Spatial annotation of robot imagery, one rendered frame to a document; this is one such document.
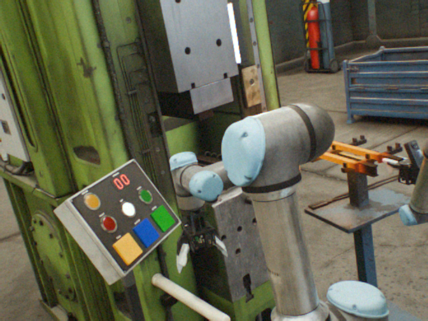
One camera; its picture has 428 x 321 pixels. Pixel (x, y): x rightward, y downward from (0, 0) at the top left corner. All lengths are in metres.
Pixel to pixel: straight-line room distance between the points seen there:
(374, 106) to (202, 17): 4.09
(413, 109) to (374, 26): 5.61
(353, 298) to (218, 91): 1.10
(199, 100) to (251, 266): 0.74
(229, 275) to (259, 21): 1.11
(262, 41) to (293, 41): 7.92
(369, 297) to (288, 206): 0.29
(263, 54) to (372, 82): 3.52
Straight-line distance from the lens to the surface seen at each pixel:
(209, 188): 1.24
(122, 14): 1.92
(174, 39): 1.85
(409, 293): 2.97
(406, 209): 1.91
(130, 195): 1.66
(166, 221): 1.70
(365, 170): 2.07
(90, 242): 1.53
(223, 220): 1.99
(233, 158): 0.91
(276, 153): 0.88
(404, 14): 10.62
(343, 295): 1.11
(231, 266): 2.09
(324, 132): 0.94
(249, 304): 2.24
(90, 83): 1.86
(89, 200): 1.55
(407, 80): 5.55
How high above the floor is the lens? 1.68
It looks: 18 degrees down
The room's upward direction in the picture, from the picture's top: 11 degrees counter-clockwise
